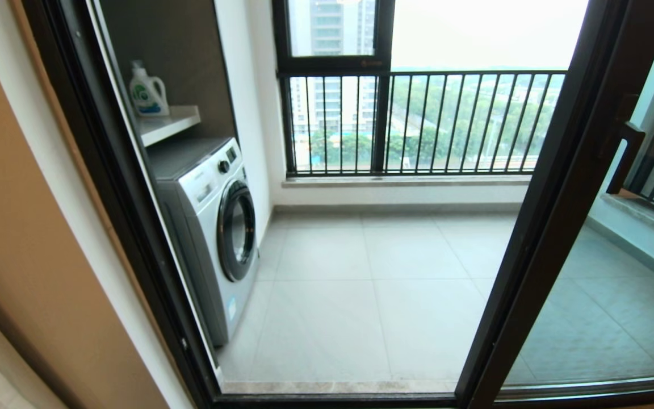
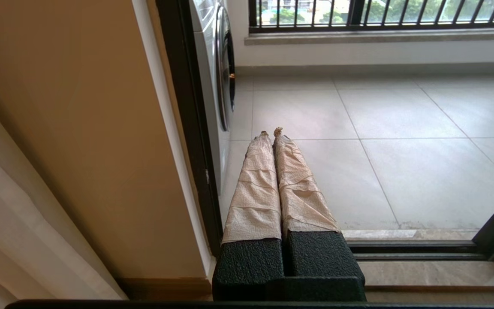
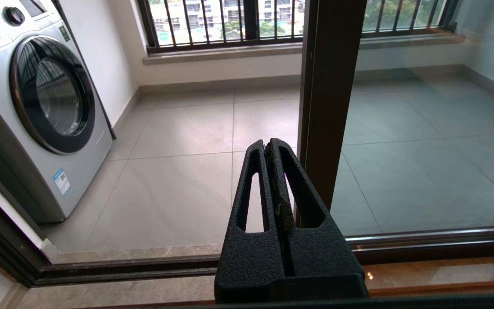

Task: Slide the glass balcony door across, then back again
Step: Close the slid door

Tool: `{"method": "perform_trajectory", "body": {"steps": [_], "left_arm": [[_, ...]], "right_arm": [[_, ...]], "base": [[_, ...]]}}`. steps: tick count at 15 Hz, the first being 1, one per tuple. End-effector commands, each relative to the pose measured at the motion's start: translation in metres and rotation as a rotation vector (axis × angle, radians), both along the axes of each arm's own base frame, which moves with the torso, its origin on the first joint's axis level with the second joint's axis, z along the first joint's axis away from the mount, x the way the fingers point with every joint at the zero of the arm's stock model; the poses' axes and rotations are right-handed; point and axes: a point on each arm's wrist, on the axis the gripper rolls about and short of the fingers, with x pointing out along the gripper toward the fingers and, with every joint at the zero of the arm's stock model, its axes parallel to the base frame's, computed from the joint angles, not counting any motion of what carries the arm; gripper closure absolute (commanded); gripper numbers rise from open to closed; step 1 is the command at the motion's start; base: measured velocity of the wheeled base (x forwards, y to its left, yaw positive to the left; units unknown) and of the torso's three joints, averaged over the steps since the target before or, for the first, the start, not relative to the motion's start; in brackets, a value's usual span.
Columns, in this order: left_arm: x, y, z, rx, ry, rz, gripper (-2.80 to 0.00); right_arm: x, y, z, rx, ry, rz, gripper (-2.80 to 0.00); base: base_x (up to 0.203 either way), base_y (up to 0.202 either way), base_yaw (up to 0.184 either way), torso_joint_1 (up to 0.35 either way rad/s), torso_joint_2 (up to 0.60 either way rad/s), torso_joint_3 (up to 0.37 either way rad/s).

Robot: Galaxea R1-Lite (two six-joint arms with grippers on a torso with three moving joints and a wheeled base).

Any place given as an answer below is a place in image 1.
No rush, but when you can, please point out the black door handle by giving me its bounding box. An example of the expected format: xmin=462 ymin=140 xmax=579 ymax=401
xmin=607 ymin=122 xmax=645 ymax=195

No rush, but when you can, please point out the white front-load washing machine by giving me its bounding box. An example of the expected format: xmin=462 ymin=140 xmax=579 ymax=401
xmin=146 ymin=136 xmax=259 ymax=347

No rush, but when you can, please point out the short grey stone sill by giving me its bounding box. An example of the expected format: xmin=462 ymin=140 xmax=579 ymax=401
xmin=602 ymin=193 xmax=654 ymax=245

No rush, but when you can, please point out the fixed dark-framed glass door panel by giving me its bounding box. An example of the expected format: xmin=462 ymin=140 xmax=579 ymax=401
xmin=456 ymin=0 xmax=654 ymax=398

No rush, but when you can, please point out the white detergent bottle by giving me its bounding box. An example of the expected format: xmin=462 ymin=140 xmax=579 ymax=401
xmin=129 ymin=60 xmax=170 ymax=118

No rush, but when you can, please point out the white wall shelf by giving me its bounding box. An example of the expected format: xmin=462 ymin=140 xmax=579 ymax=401
xmin=136 ymin=105 xmax=202 ymax=147

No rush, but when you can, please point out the black window frame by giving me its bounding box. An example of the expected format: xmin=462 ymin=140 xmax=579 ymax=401
xmin=273 ymin=0 xmax=396 ymax=174

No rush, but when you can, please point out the dark brown sliding glass door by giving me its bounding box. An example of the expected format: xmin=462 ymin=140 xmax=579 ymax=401
xmin=455 ymin=0 xmax=654 ymax=409

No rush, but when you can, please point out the long black balcony railing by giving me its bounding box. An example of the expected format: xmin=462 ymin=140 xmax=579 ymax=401
xmin=278 ymin=70 xmax=567 ymax=176

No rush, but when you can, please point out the long grey stone sill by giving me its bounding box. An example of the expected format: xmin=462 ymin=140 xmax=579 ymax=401
xmin=282 ymin=175 xmax=532 ymax=188

